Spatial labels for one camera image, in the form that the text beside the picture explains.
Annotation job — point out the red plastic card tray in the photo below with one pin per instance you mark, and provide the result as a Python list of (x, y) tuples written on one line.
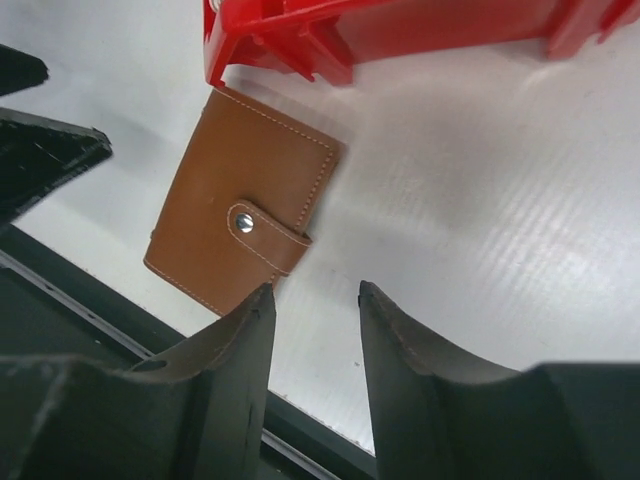
[(328, 39)]

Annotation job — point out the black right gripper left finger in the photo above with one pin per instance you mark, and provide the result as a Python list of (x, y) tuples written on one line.
[(193, 411)]

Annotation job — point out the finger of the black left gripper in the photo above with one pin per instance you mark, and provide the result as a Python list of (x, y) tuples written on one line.
[(20, 71), (40, 155)]

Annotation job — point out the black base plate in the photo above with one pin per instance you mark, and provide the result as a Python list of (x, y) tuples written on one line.
[(292, 428)]

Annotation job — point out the brown leather card holder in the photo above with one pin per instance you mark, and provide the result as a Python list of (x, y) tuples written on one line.
[(237, 211)]

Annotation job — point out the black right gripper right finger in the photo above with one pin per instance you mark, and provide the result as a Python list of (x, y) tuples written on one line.
[(440, 412)]

